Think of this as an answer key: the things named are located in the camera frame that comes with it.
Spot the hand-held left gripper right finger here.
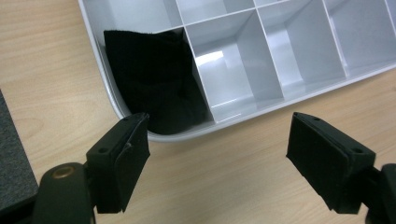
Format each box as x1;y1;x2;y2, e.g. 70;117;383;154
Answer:
285;111;377;216

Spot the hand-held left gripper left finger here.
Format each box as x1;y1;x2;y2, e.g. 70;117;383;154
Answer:
85;112;151;215

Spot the black sock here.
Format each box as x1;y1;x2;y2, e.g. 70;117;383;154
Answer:
103;29;217;136

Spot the grey divided storage box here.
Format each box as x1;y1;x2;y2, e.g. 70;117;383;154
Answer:
77;0;396;144

